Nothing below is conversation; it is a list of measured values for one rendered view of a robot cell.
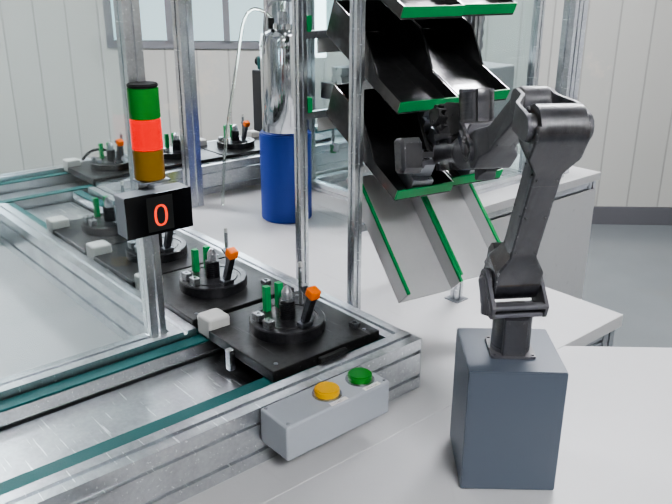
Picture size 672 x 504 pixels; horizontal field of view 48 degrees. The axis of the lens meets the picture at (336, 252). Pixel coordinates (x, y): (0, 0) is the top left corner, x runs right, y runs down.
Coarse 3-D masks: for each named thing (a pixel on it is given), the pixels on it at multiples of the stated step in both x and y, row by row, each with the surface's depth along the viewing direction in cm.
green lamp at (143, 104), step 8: (128, 88) 119; (152, 88) 119; (128, 96) 119; (136, 96) 118; (144, 96) 118; (152, 96) 119; (128, 104) 120; (136, 104) 119; (144, 104) 119; (152, 104) 120; (136, 112) 119; (144, 112) 119; (152, 112) 120; (144, 120) 120
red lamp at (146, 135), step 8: (136, 120) 120; (152, 120) 120; (160, 120) 122; (136, 128) 120; (144, 128) 120; (152, 128) 121; (160, 128) 122; (136, 136) 121; (144, 136) 121; (152, 136) 121; (160, 136) 122; (136, 144) 121; (144, 144) 121; (152, 144) 121; (160, 144) 123
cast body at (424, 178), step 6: (426, 150) 140; (426, 168) 140; (432, 168) 140; (402, 174) 143; (408, 174) 141; (414, 174) 140; (420, 174) 140; (426, 174) 141; (402, 180) 143; (408, 180) 141; (414, 180) 139; (420, 180) 140; (426, 180) 140; (432, 180) 141; (408, 186) 141; (414, 186) 140; (420, 186) 141
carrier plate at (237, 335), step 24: (240, 312) 144; (336, 312) 145; (216, 336) 135; (240, 336) 135; (336, 336) 135; (360, 336) 135; (240, 360) 131; (264, 360) 127; (288, 360) 127; (312, 360) 128
